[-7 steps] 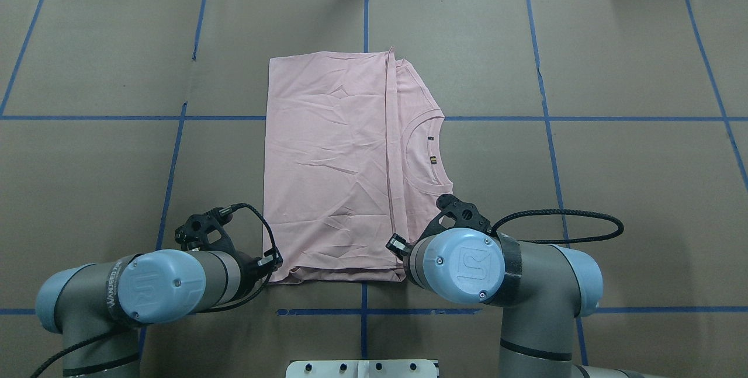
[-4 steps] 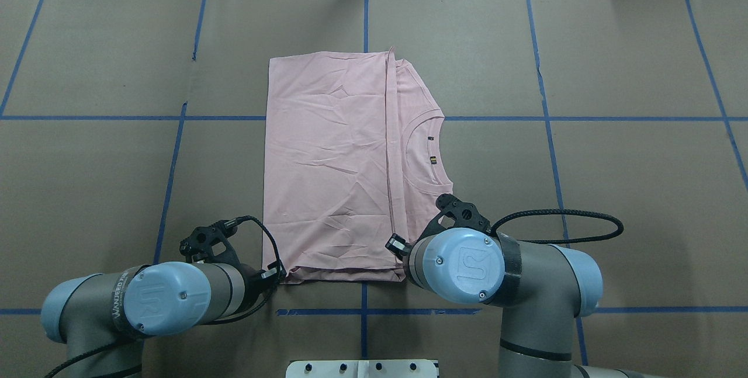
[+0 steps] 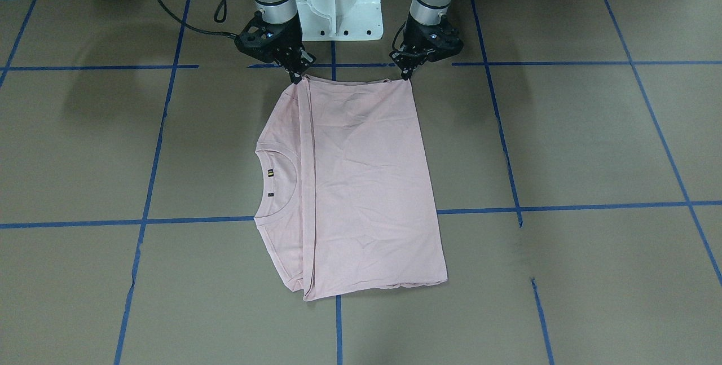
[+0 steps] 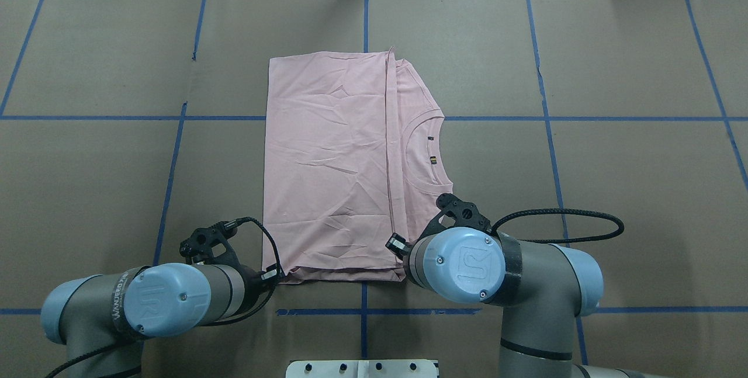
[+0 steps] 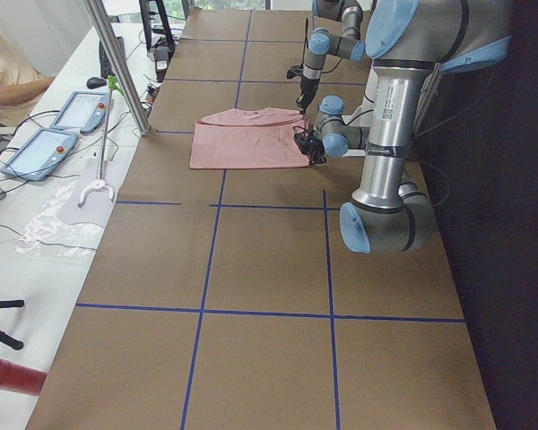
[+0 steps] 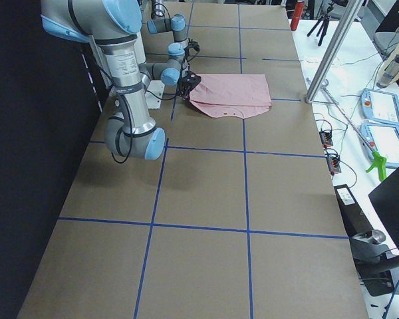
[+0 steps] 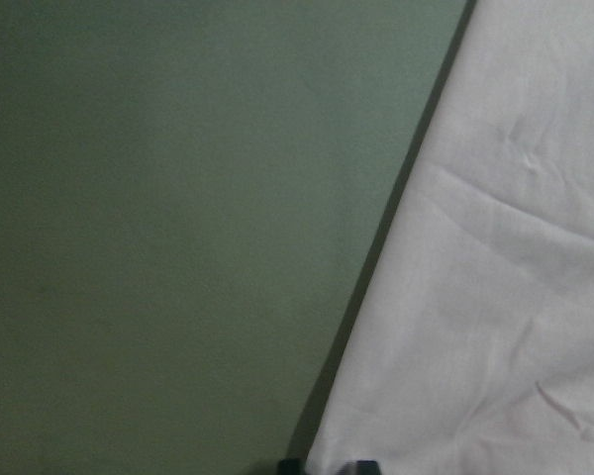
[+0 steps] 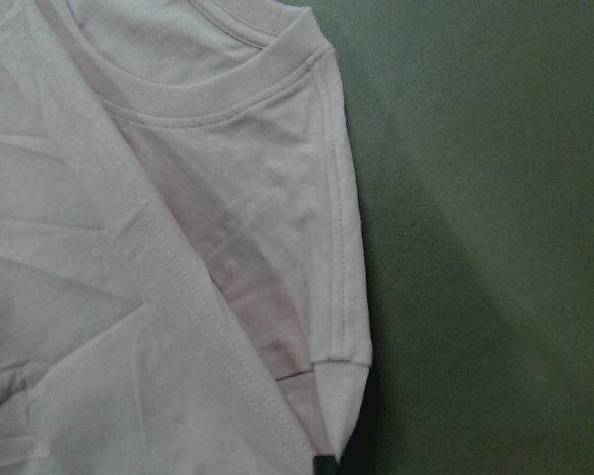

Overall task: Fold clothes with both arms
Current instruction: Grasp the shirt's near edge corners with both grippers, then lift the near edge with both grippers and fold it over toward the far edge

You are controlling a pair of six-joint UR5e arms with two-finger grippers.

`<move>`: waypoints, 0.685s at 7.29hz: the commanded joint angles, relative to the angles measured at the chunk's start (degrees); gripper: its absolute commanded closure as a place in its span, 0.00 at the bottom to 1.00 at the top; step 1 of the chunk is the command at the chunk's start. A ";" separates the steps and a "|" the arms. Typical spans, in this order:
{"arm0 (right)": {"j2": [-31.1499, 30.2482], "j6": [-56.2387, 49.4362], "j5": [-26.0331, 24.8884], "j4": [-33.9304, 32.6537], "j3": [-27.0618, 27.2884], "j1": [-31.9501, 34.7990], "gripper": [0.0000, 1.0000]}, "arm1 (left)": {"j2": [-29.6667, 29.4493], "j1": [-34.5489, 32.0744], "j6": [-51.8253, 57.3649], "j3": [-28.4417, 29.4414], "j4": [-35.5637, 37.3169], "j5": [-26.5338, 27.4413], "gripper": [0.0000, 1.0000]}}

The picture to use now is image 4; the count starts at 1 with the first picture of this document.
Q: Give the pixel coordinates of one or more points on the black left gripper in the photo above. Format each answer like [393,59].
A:
[253,280]

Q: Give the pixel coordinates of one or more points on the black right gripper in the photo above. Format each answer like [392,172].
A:
[397,245]

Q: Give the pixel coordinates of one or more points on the pink Snoopy t-shirt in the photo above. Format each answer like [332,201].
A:
[352,156]

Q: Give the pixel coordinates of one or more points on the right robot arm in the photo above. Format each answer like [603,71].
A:
[543,286]

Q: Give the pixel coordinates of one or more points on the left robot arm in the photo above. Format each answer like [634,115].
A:
[104,320]

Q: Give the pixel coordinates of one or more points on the white camera pole base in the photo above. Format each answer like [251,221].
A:
[364,368]

